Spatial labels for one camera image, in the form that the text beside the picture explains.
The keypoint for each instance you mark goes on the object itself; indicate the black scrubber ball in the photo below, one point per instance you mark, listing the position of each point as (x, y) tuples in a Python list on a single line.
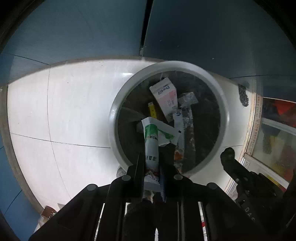
[(243, 95)]

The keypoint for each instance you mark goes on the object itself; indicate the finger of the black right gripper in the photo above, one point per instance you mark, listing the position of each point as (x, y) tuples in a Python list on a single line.
[(232, 167)]

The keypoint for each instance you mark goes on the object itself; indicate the yellow snack wrapper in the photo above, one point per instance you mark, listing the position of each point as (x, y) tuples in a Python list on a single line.
[(152, 110)]

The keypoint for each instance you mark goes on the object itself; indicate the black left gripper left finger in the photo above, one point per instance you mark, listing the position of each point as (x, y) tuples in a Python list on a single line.
[(96, 213)]

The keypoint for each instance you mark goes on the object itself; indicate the blue cabinet door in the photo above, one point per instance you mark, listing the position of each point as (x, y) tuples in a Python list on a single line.
[(58, 31)]

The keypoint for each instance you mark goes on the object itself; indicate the glass sliding door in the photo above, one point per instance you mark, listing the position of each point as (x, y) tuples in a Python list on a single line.
[(271, 146)]

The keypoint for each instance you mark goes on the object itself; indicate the pink white carton box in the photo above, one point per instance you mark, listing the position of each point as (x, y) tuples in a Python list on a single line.
[(165, 94)]

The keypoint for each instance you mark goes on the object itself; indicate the silver foil wrapper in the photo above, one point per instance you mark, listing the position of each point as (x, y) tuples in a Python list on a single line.
[(187, 99)]

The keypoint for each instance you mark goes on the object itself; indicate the white round trash bin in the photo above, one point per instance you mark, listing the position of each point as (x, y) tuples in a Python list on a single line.
[(205, 123)]

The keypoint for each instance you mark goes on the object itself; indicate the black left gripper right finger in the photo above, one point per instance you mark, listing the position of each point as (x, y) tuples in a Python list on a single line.
[(197, 212)]

